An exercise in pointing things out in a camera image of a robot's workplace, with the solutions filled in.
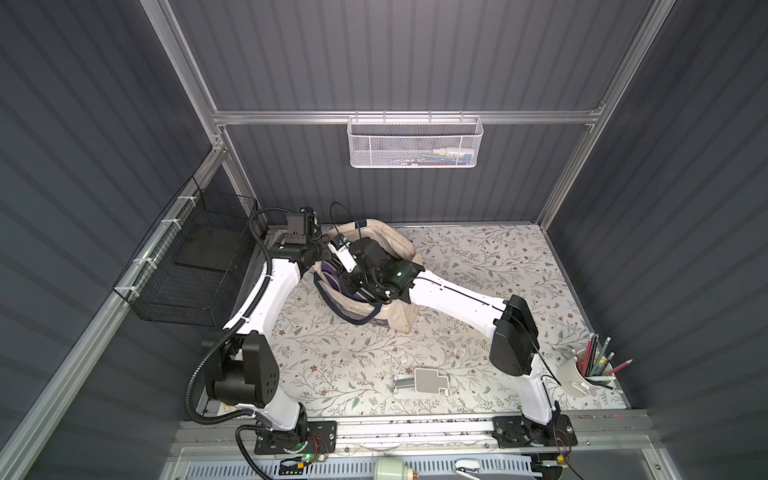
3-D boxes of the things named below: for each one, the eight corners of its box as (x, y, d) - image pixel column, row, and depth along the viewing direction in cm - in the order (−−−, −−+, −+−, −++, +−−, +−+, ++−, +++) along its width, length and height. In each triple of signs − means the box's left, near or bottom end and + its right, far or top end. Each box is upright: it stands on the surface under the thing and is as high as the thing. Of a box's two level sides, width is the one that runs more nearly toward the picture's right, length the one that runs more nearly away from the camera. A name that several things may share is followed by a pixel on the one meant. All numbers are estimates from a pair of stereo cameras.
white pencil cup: (561, 399, 81) (582, 387, 72) (549, 365, 87) (567, 349, 78) (594, 399, 81) (620, 387, 72) (580, 365, 87) (602, 349, 78)
